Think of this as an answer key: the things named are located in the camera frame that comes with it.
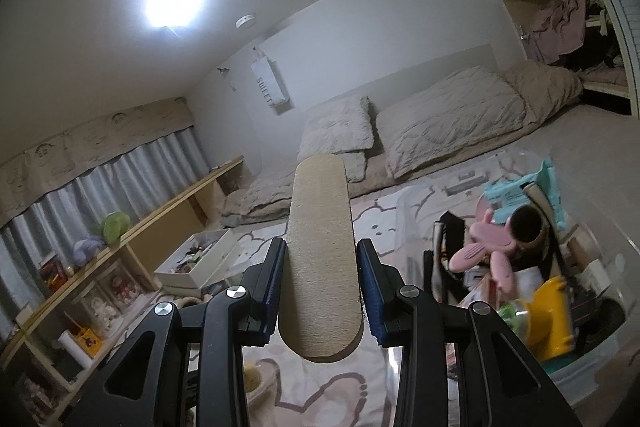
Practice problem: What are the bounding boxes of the clear figure display box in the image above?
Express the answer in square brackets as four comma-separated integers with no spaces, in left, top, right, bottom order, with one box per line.
[97,264,143,313]
[75,287,121,333]

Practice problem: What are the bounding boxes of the pink knitted item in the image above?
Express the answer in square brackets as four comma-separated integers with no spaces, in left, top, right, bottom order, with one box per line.
[448,202,516,295]

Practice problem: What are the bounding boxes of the rounded wooden board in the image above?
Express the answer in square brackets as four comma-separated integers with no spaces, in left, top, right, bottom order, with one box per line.
[277,153,365,364]

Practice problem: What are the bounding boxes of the red toys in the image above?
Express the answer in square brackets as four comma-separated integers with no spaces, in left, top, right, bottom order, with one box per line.
[39,252,70,293]

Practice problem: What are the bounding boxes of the pile of small assorted items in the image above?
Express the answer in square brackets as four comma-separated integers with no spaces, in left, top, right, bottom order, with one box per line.
[172,239,216,273]

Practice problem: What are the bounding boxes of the beige printed valance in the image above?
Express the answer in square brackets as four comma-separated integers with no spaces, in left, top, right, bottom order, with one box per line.
[0,97,197,228]

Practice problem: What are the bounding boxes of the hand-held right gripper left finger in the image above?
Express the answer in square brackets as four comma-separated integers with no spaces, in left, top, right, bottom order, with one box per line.
[65,237,290,427]

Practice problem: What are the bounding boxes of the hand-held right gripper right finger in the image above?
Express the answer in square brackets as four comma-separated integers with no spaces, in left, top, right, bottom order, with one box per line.
[356,238,583,427]

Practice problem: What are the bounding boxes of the pink clothes pile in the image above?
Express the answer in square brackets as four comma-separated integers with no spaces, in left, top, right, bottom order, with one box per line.
[527,0,598,68]

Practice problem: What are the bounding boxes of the beige bed quilt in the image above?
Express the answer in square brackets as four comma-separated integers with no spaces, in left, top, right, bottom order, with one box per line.
[220,59,585,228]

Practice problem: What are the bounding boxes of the yellow small box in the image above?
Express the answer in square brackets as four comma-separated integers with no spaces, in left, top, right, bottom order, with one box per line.
[70,324,103,355]

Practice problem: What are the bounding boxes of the bunny printed blanket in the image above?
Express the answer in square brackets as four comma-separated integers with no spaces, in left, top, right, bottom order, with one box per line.
[160,147,551,427]

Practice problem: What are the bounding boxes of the green plush toy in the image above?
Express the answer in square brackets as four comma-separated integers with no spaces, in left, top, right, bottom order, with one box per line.
[101,212,132,244]

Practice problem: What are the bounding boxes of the purple plush toy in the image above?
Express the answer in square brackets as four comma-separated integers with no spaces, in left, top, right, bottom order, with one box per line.
[72,237,106,264]

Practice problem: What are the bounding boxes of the grey curtain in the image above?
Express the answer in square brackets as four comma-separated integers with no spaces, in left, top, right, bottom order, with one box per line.
[0,127,211,303]

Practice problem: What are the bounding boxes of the long wooden shelf unit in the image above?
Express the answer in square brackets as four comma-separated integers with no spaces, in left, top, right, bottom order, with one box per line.
[0,157,246,427]

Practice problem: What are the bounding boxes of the clear plastic container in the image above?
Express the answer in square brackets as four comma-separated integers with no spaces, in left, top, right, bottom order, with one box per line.
[395,147,640,413]

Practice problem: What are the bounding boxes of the yellow plastic object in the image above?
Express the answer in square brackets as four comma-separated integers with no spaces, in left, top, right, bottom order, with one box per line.
[520,277,576,360]

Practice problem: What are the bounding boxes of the white louvred closet door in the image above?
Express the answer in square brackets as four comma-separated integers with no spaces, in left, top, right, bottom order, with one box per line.
[550,0,640,118]

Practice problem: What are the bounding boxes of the black and white pouch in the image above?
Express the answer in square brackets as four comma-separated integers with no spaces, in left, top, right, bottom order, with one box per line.
[422,209,466,303]

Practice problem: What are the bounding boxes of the small fluffy beige pillow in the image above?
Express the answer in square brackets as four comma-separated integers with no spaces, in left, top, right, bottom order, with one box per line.
[297,96,376,168]

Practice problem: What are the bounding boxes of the cardboard tube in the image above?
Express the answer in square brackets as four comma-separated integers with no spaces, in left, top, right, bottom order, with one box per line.
[505,202,546,250]

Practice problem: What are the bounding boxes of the small beige box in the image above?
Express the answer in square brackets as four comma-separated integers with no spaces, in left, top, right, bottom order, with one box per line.
[570,234,618,288]

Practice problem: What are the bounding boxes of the large beige pillow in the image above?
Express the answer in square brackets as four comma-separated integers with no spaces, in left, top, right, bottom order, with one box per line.
[375,67,528,180]

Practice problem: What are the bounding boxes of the yellow round puff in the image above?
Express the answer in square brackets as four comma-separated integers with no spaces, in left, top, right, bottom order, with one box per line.
[241,357,281,413]

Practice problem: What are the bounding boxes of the dark clothes pile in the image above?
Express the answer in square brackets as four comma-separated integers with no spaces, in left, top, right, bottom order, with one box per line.
[565,0,628,75]

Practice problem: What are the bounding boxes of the white paper roll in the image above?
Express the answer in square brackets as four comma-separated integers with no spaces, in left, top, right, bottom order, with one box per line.
[57,329,93,360]

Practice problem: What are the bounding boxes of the built-in closet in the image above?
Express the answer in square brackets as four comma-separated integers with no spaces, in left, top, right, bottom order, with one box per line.
[502,0,633,118]

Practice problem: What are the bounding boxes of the folded beige duvet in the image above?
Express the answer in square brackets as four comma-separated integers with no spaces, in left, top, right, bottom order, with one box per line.
[220,149,371,228]

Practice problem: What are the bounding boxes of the white cardboard box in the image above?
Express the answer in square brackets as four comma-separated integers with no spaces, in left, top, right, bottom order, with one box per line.
[154,227,235,295]

